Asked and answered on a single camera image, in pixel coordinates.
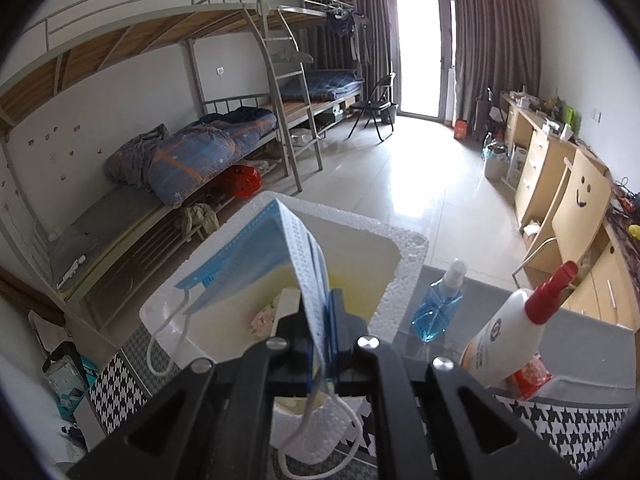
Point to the grey metal bunk bed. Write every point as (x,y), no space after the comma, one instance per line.
(125,45)
(320,10)

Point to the yellow object on desk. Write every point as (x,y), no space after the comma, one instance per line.
(635,232)

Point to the full trash bin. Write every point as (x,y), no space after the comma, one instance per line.
(496,160)

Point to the dark hanging clothes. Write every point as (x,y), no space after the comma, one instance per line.
(340,21)

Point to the glass balcony door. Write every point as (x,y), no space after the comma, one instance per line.
(420,50)

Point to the red plastic bag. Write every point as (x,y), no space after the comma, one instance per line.
(242,182)

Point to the orange bag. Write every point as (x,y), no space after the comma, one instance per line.
(460,130)

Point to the dark blue bedding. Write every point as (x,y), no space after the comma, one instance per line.
(325,84)

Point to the white foam box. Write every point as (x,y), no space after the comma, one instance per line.
(350,240)

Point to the grey metal bed ladder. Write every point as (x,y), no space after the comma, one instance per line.
(290,76)

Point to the wooden smiley face chair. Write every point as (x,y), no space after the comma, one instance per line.
(585,195)

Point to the black folding chair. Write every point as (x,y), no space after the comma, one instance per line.
(375,102)

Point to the beige cloth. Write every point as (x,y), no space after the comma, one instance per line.
(200,219)

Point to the wooden desk with dark top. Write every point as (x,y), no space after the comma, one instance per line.
(615,280)

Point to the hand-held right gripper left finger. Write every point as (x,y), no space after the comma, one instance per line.
(295,345)

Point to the white red-capped spray bottle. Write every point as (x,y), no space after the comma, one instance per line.
(495,340)

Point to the houndstooth tablecloth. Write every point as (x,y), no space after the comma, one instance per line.
(575,430)

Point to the light wooden desk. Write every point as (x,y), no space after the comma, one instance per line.
(540,160)

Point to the blue liquid spray bottle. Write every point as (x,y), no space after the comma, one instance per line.
(435,310)

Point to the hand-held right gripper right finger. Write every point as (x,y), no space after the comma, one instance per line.
(346,332)

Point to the red snack packet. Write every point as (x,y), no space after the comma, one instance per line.
(530,380)

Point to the blue orange plaid blanket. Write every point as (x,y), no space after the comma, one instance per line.
(200,155)

